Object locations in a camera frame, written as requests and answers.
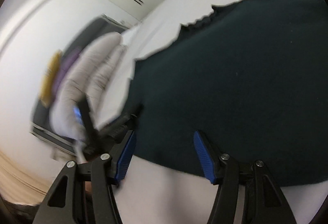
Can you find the grey headboard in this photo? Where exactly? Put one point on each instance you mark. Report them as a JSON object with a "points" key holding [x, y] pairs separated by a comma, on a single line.
{"points": [[41, 118]]}

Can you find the yellow pillow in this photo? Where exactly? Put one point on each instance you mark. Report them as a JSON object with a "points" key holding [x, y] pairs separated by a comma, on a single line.
{"points": [[51, 77]]}

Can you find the beige folded duvet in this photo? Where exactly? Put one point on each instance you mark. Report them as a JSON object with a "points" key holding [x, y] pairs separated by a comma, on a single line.
{"points": [[84, 75]]}

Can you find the dark green sweater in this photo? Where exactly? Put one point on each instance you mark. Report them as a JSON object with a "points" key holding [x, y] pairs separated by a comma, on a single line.
{"points": [[230, 85]]}

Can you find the purple pillow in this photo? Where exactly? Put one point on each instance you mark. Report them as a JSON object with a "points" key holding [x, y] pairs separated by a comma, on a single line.
{"points": [[65, 70]]}

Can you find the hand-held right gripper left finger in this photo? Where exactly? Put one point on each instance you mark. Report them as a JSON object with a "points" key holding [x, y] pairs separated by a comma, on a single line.
{"points": [[125, 160]]}

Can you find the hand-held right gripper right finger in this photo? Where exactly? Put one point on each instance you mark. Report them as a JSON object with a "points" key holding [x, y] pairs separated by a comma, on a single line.
{"points": [[202, 160]]}

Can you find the white bed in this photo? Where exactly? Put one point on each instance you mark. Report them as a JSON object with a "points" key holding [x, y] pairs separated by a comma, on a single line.
{"points": [[166, 203]]}

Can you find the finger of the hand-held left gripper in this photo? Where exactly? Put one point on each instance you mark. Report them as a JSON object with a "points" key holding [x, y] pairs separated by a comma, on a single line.
{"points": [[85, 117], [123, 121]]}

